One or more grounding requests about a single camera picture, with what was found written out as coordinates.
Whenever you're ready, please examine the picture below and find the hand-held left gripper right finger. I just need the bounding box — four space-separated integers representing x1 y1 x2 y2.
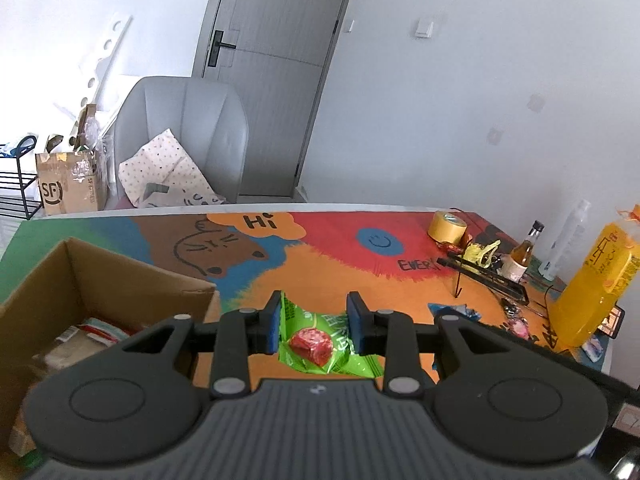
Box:
346 291 506 397

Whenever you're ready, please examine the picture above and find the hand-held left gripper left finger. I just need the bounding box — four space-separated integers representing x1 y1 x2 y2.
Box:
120 290 284 400

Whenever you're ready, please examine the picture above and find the green snack packet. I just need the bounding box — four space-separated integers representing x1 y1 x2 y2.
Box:
276 291 385 378

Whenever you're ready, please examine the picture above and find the cardboard box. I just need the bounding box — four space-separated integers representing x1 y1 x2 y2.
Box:
0 237 222 461

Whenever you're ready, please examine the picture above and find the colourful printed table mat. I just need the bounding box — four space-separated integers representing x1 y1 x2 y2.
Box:
0 210 616 396

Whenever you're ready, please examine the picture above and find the blue snack packet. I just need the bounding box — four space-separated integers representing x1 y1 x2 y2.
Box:
427 301 482 322

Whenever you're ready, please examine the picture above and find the yellow tape roll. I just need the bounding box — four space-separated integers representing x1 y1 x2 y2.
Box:
427 210 468 244

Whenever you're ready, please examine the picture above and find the crumpled yellow wrapper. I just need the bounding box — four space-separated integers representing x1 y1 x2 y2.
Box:
462 240 501 268

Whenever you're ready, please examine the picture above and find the pink small item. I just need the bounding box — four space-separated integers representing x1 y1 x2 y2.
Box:
505 317 533 341

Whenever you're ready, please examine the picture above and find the red white snack packet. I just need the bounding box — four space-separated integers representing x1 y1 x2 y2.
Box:
75 316 133 346

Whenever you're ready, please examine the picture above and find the amber glass bottle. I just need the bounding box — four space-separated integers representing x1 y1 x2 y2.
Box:
510 220 545 266

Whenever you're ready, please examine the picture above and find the dotted white cushion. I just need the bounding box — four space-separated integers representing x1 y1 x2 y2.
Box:
118 128 226 209

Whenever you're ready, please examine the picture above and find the beige snack packet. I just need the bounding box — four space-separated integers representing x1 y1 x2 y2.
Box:
32 340 101 376

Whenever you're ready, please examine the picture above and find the grey door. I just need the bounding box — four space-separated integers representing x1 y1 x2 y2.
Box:
191 0 362 197

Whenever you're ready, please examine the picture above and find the clear plastic bottle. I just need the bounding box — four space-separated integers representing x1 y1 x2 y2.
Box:
537 199 592 282

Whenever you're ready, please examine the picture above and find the grey armchair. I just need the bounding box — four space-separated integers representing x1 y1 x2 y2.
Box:
107 76 249 208

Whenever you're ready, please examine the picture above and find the blue white small packet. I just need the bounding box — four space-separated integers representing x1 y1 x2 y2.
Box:
580 337 608 361

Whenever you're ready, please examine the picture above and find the yellow plastic bag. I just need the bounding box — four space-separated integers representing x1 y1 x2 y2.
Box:
550 220 640 350

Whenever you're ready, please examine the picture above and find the brown shipping carton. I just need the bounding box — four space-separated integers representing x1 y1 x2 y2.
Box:
35 149 108 217

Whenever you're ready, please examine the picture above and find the black phone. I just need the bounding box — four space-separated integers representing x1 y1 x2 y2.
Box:
597 305 626 339

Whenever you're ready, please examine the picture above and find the black shoe rack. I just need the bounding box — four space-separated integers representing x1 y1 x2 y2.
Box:
0 135 41 221

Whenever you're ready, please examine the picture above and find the white foam board with holes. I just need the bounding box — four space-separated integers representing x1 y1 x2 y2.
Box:
75 14 133 111

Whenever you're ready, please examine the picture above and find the black wire stand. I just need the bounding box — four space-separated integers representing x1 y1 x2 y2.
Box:
437 252 531 306

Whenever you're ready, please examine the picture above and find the black door handle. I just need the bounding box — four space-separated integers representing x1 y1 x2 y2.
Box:
206 30 237 67

